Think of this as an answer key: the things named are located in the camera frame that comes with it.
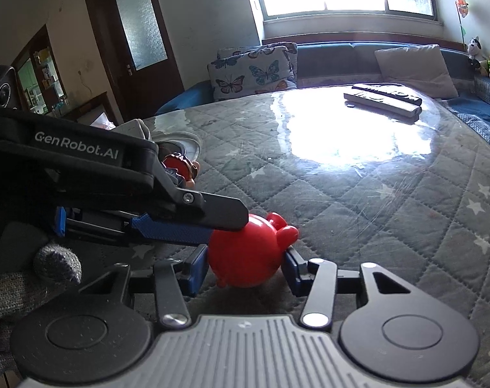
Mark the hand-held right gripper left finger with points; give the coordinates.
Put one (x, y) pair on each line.
(198, 268)

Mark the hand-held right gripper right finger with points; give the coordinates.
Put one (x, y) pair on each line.
(290, 268)

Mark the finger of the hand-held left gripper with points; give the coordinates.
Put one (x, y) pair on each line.
(172, 230)
(212, 212)

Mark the red pig toy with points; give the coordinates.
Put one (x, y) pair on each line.
(245, 254)

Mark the red and black figure toy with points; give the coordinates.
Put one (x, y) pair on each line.
(184, 167)

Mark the white plush rabbit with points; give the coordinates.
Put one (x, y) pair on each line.
(137, 129)

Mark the person's left hand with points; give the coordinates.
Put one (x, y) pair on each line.
(59, 262)

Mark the dark wooden chair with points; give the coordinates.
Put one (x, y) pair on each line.
(87, 105)

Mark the grey quilted star tablecloth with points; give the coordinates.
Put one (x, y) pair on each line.
(350, 210)

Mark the wooden shelf cabinet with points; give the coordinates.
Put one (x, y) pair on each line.
(50, 85)

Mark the dark wooden door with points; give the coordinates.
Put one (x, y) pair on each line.
(148, 89)

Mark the butterfly print pillow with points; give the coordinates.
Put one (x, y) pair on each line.
(249, 76)
(236, 50)

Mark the grey remote control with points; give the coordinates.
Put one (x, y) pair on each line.
(382, 105)

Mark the blue sofa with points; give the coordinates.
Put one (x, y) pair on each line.
(333, 60)

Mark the black remote control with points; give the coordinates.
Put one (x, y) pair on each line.
(390, 91)

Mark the white cushion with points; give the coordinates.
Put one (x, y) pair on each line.
(414, 68)

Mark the black and white cow plush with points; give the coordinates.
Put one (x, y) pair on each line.
(476, 50)

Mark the colourful pinwheel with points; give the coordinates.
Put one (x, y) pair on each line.
(461, 2)

